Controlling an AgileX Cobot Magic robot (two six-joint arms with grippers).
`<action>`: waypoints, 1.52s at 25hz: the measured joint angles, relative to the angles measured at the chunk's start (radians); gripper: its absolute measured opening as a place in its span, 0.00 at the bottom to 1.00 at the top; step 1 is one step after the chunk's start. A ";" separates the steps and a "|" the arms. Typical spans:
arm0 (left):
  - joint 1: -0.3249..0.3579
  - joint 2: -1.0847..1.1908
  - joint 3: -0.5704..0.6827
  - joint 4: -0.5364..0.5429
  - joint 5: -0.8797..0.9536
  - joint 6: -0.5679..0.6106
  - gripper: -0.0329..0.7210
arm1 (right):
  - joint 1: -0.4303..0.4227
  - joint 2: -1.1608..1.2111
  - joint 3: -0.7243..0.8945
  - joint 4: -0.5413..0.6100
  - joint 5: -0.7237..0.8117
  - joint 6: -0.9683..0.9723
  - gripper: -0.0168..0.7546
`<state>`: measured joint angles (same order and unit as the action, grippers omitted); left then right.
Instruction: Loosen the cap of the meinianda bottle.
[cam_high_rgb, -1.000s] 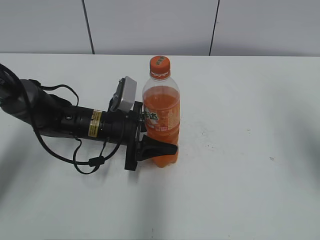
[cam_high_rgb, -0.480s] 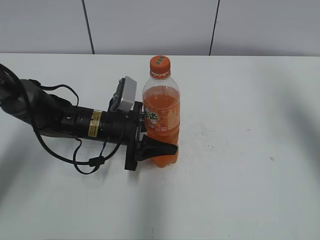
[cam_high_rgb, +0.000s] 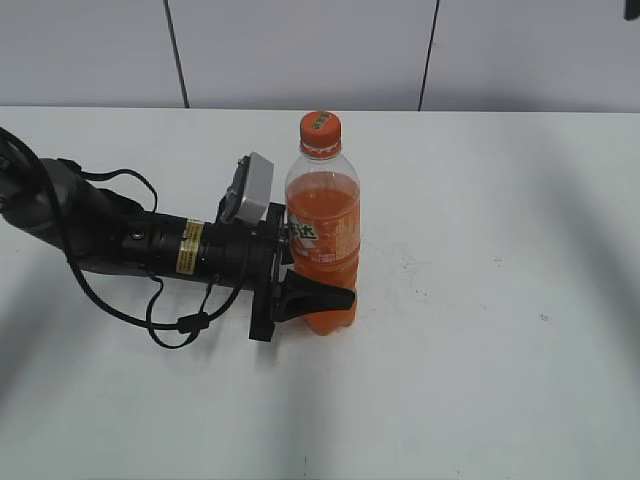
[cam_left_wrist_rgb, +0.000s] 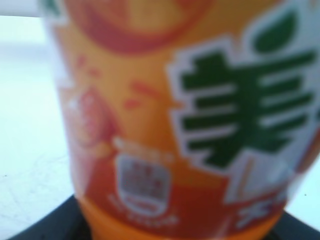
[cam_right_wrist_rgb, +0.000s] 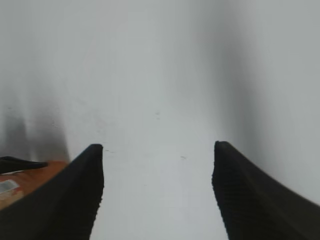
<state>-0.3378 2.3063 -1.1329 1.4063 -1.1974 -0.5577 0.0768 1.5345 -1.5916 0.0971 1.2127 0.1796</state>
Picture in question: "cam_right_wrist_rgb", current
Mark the orange soda plastic bottle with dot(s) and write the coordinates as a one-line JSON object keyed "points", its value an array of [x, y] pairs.
{"points": [[16, 185]]}

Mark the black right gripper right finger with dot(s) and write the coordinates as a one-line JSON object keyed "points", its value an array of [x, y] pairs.
{"points": [[255, 206]]}

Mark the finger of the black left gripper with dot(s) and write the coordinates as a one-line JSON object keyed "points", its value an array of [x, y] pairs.
{"points": [[9, 164]]}

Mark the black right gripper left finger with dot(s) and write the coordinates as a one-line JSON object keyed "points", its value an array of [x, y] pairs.
{"points": [[64, 208]]}

